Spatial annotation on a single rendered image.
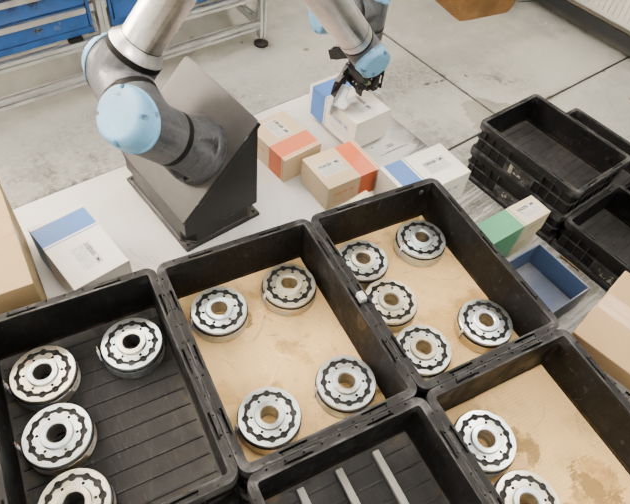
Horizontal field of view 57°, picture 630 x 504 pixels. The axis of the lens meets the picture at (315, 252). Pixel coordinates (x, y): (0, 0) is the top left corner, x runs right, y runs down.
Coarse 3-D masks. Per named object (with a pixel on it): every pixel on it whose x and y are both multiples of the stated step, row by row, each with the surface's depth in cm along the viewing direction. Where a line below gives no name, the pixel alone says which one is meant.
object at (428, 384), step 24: (384, 192) 117; (312, 216) 111; (480, 240) 111; (504, 264) 108; (360, 288) 101; (528, 288) 104; (552, 312) 102; (408, 360) 93; (480, 360) 94; (432, 384) 91
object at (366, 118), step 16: (320, 80) 159; (320, 96) 156; (352, 96) 156; (368, 96) 157; (320, 112) 160; (336, 112) 154; (352, 112) 152; (368, 112) 152; (384, 112) 153; (336, 128) 157; (352, 128) 151; (368, 128) 153; (384, 128) 158
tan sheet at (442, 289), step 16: (400, 224) 125; (352, 240) 121; (368, 240) 121; (384, 240) 122; (448, 256) 121; (400, 272) 117; (416, 272) 117; (432, 272) 118; (448, 272) 118; (464, 272) 118; (416, 288) 115; (432, 288) 115; (448, 288) 115; (464, 288) 116; (432, 304) 113; (448, 304) 113; (416, 320) 110; (432, 320) 110; (448, 320) 111; (448, 336) 108; (512, 336) 110; (464, 352) 106; (448, 368) 104
